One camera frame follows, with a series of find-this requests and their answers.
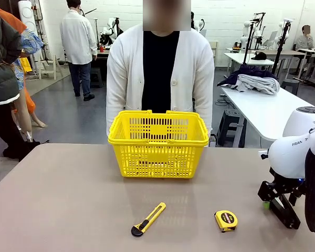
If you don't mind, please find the dark step stool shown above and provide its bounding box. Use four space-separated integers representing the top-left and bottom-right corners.
90 67 104 89

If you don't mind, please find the mannequin in blue patterned shirt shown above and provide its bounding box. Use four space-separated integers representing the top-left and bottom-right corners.
12 28 47 144

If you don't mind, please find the black tripod stand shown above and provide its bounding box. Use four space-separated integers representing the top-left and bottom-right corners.
241 12 266 66
271 20 292 79

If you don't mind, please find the orange garment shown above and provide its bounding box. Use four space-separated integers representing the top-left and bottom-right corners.
0 0 37 115

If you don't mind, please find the person in white cardigan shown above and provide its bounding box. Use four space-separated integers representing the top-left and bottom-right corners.
106 0 215 138

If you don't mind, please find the yellow plastic shopping basket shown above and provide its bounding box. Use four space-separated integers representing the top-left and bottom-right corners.
107 110 209 180

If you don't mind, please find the yellow floor sign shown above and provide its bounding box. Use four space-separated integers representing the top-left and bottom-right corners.
20 57 33 74

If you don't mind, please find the person in dark green vest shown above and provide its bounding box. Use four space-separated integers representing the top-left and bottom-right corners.
0 5 41 161

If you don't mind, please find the grey stool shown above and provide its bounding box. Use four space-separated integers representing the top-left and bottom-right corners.
280 79 300 96

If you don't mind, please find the white black humanoid robot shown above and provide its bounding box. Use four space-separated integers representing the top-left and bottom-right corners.
99 17 124 46

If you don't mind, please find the white wooden stand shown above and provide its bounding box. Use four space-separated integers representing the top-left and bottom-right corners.
38 54 64 81

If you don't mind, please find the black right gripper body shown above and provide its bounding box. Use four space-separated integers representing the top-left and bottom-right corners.
269 167 306 196

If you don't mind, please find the dark navy crumpled cloth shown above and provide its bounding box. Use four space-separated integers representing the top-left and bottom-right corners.
216 65 279 88

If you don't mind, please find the person's right forearm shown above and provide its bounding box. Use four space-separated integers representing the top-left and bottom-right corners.
106 78 129 137

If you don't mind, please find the person's left forearm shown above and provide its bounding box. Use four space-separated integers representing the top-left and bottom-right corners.
194 78 215 132

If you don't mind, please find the large white table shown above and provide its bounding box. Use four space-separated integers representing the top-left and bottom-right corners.
220 87 315 148

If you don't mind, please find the yellow black utility knife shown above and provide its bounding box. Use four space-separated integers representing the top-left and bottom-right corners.
131 202 166 237

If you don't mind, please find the yellow tape measure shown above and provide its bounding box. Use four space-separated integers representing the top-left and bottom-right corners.
214 209 238 233

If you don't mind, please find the dark background desk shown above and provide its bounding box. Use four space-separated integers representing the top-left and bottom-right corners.
94 49 111 79

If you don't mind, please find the black stapler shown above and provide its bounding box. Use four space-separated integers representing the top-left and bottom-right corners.
269 194 301 230

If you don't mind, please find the seated person in grey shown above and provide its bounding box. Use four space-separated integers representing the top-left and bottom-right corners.
295 25 314 51

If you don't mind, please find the black plastic stool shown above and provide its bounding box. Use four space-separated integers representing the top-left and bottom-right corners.
215 109 246 148

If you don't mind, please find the grey crumpled cloth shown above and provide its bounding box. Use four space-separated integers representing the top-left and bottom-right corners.
237 74 281 96

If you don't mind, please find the black sleeved cable bundle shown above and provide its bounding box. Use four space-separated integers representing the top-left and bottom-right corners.
304 123 315 234

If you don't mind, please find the small white table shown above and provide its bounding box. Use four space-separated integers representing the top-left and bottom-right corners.
223 52 276 77

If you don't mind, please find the person in white lab coat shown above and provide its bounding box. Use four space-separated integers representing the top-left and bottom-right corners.
59 0 98 102

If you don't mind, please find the white tower appliance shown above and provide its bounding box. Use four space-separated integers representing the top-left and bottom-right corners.
17 0 41 72

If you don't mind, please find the black cap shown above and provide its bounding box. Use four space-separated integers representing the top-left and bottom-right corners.
251 51 268 61

